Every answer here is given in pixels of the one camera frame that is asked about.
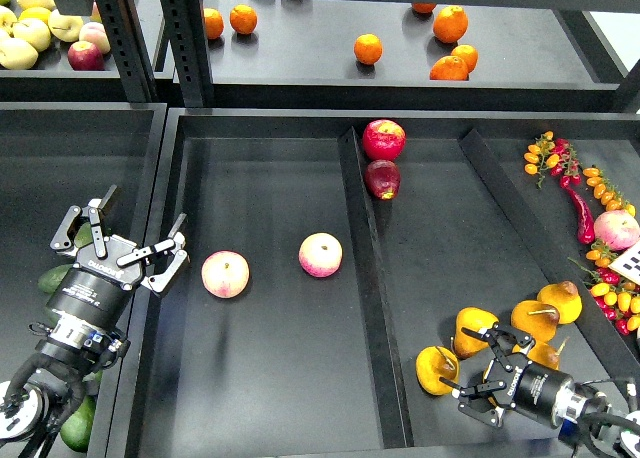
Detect pale yellow apple front left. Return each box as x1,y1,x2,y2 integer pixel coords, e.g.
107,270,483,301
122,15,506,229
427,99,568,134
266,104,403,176
0,38,39,70

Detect cherry tomato bunch top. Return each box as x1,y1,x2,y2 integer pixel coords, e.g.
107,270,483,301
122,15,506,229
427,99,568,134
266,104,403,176
523,130,582,189

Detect orange front right shelf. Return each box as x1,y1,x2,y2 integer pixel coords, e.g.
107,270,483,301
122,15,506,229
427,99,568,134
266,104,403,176
429,55,469,81

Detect pink apple left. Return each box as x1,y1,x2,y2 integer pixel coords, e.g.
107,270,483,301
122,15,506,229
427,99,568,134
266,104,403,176
201,250,250,299

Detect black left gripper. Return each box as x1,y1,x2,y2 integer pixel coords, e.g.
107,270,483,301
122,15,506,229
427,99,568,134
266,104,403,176
46,185,190,331

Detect black left tray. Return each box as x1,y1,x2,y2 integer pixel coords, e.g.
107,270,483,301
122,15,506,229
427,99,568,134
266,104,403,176
0,100,169,458

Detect pink peach right tray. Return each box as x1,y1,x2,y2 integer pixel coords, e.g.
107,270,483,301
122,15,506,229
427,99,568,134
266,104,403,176
594,210,639,251

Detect orange cherry tomato vine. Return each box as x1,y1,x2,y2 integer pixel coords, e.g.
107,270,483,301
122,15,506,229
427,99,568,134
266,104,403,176
582,167,636,217

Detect red chili pepper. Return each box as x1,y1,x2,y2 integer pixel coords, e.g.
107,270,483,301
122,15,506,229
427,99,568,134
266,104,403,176
565,187,595,245

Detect cherry tomato bunch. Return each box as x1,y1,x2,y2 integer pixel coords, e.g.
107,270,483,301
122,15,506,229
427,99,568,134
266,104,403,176
572,239,639,336
523,130,582,189

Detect green avocado middle left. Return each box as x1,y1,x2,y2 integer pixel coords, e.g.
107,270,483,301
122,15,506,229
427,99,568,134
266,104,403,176
37,264,72,294

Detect cherry tomato bunch lower right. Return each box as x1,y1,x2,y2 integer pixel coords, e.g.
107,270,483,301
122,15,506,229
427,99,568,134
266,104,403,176
572,239,639,336

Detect black middle divided tray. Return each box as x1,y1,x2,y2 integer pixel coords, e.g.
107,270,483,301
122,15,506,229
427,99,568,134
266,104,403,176
102,107,640,458

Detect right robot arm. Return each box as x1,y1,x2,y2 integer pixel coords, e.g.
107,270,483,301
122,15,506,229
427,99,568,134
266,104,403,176
439,322,639,457

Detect pale yellow apple middle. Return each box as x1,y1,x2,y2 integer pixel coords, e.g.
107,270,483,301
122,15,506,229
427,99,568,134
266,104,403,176
12,18,51,52

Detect green avocado top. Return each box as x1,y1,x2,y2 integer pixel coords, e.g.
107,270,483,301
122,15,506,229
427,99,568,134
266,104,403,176
73,222,93,248

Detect black perforated shelf post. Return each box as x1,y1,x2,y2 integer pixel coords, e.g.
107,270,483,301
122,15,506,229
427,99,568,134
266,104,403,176
160,0,214,108

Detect yellow pear leftmost of pile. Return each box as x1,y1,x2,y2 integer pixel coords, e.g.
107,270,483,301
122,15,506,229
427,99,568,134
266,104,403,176
451,307,499,360

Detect yellow lemon on shelf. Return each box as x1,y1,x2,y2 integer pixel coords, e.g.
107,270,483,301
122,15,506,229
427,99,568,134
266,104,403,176
19,6,52,25

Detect pink apple centre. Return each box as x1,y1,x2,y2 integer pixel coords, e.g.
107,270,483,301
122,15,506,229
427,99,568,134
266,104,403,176
298,232,343,278

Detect orange on shelf left edge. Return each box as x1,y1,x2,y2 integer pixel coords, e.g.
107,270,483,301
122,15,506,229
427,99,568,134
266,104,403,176
203,8,224,40

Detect pink apple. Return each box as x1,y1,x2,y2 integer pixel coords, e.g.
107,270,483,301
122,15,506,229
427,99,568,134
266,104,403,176
201,250,250,299
298,232,343,278

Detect green avocado bottom left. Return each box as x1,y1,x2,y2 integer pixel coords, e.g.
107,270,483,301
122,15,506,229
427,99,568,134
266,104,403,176
59,396,96,453

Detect pale peach on left shelf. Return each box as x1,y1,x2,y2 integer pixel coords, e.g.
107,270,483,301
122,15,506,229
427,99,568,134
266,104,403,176
79,22,111,55

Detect bright red apple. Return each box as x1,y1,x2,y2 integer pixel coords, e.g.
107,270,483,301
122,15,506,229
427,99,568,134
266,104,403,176
362,119,406,161

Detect red apple on left shelf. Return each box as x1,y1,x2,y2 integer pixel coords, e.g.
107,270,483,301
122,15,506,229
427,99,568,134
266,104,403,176
67,40,105,71

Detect pale yellow apple with stem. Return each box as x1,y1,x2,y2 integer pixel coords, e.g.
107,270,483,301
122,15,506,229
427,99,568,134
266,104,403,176
48,9,84,43

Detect black white marker card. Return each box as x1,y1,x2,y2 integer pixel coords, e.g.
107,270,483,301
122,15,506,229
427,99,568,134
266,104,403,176
609,242,640,285

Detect dark red apple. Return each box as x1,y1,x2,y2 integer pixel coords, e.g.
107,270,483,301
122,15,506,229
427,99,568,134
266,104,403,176
364,159,401,200

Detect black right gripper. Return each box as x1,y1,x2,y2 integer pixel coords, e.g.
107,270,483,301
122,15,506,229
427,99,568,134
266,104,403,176
439,323,575,428

